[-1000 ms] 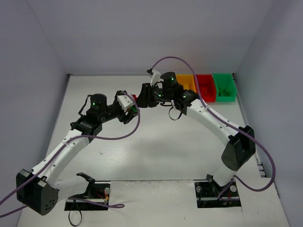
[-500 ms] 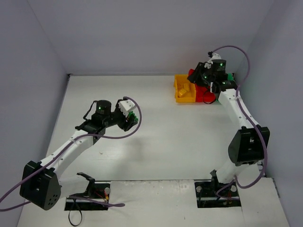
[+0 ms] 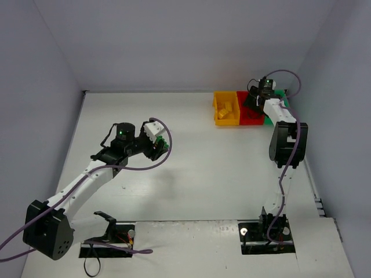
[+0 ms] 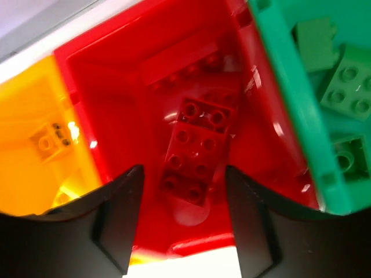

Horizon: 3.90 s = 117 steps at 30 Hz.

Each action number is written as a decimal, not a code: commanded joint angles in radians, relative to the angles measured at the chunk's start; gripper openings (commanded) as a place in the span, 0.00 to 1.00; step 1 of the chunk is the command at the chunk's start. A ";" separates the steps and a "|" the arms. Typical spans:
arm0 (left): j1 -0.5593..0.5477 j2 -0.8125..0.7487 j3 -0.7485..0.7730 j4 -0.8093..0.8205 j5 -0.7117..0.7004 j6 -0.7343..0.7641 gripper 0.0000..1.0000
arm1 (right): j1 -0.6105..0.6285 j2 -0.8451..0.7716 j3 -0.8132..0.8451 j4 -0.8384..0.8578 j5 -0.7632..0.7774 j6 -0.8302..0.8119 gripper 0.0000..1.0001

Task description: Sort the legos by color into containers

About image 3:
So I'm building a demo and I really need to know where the yellow plastic bin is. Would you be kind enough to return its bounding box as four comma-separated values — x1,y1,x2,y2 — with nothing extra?
213,91,240,126

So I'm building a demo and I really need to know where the yellow orange oval lego piece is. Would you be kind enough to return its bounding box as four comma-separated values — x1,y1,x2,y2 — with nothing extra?
217,108,231,120

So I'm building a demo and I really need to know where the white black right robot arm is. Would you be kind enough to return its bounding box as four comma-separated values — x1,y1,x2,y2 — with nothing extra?
244,86,308,238

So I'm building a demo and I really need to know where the red plastic bin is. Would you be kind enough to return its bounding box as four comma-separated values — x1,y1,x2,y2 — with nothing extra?
237,91,265,126

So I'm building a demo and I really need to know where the red green yellow striped stack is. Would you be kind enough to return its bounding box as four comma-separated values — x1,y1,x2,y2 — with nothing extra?
154,136,169,153

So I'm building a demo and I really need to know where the green plastic bin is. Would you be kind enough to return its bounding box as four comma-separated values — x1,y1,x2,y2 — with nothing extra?
262,89,291,127

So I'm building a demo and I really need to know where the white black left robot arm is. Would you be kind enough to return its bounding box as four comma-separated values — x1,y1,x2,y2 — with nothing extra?
23,118,172,261

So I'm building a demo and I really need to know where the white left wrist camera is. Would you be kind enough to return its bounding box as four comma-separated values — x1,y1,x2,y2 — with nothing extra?
144,121,165,143

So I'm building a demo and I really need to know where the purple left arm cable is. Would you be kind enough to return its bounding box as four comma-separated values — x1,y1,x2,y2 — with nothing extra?
0,117,173,260

